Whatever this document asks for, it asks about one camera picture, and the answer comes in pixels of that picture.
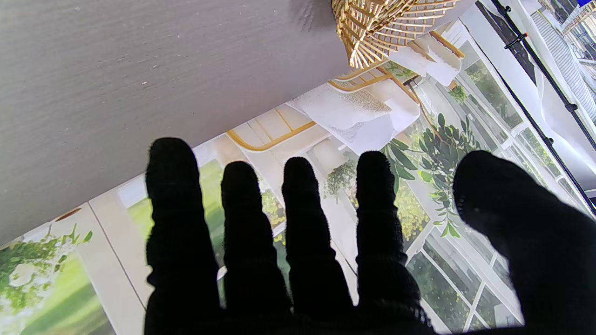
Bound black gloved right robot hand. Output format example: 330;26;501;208
143;137;596;335

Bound oval wicker basket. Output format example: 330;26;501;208
332;0;466;69

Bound printed garden room backdrop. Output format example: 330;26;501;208
0;14;596;335

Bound black backdrop stand pole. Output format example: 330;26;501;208
475;0;596;214

